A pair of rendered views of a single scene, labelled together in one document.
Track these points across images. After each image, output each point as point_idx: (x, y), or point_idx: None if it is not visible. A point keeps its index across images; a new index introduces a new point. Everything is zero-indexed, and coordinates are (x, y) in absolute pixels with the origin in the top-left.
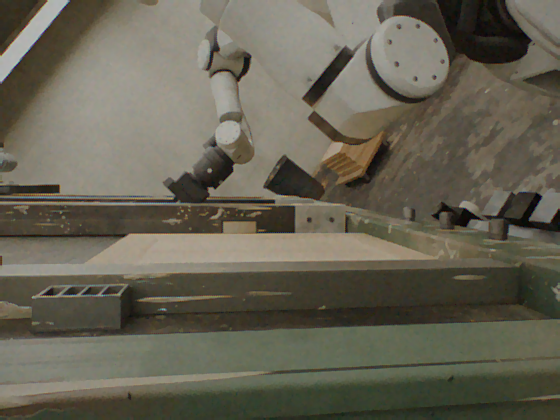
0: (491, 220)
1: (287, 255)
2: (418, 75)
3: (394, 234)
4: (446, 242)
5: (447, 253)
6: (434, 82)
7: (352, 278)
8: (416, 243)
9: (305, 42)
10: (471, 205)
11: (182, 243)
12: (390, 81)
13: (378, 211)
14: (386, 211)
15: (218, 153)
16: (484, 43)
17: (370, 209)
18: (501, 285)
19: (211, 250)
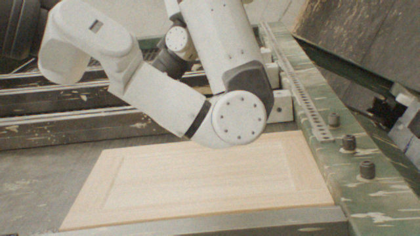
0: (361, 162)
1: (214, 183)
2: (241, 134)
3: (312, 147)
4: (328, 177)
5: (329, 185)
6: (252, 136)
7: (229, 235)
8: (319, 164)
9: (172, 116)
10: (405, 99)
11: (142, 165)
12: (224, 140)
13: (407, 4)
14: (417, 5)
15: (170, 57)
16: None
17: (398, 0)
18: (335, 233)
19: (161, 177)
